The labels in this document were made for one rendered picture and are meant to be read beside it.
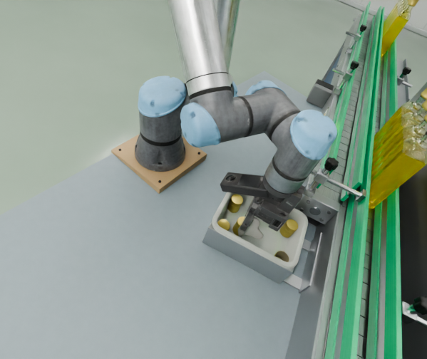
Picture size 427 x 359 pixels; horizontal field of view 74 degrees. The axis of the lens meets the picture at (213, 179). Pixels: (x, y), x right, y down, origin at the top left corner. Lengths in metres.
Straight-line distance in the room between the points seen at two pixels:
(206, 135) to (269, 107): 0.13
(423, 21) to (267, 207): 6.32
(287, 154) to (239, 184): 0.16
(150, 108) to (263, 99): 0.30
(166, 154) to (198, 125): 0.35
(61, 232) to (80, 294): 0.16
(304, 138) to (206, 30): 0.23
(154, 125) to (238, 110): 0.30
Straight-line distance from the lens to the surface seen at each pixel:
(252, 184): 0.61
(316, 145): 0.48
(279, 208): 0.62
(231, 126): 0.48
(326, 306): 0.66
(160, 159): 0.82
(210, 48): 0.50
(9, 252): 0.77
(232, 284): 0.73
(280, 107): 0.54
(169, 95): 0.71
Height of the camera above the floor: 1.41
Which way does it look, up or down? 49 degrees down
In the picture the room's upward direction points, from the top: 20 degrees clockwise
